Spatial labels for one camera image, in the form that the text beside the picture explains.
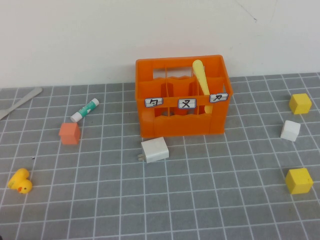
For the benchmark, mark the yellow rubber duck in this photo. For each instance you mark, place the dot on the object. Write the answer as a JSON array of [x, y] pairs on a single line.
[[21, 181]]

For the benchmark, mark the yellow plastic knife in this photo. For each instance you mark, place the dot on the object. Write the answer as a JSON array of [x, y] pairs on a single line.
[[202, 77]]

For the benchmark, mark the white green glue stick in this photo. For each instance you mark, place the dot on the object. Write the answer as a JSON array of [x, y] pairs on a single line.
[[85, 110]]

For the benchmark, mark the white cube block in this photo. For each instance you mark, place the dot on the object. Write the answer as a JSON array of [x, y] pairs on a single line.
[[290, 131]]

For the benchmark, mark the grey grid pattern mat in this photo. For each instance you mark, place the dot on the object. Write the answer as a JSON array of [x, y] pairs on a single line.
[[100, 187]]

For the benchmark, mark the grey plastic fork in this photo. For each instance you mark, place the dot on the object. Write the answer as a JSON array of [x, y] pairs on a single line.
[[25, 100]]

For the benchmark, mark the yellow cube block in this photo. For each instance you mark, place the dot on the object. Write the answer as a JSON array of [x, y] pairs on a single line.
[[299, 182], [300, 103]]

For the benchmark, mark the white power adapter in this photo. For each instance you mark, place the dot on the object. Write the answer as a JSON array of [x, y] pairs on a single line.
[[155, 150]]

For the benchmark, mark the orange cube block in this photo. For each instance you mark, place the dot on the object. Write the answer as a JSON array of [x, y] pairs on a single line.
[[70, 135]]

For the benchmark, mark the orange plastic cutlery holder crate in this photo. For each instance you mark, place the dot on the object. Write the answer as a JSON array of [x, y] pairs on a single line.
[[180, 127]]

